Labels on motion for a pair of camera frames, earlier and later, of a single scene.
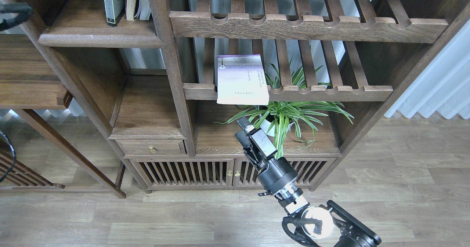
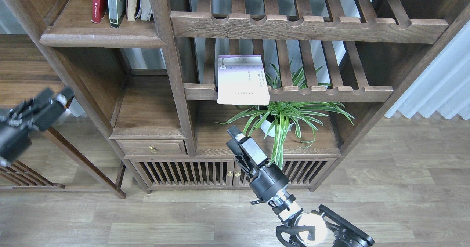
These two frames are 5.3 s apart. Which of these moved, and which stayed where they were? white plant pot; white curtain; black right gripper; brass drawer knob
Moved: black right gripper
Stayed: white plant pot; brass drawer knob; white curtain
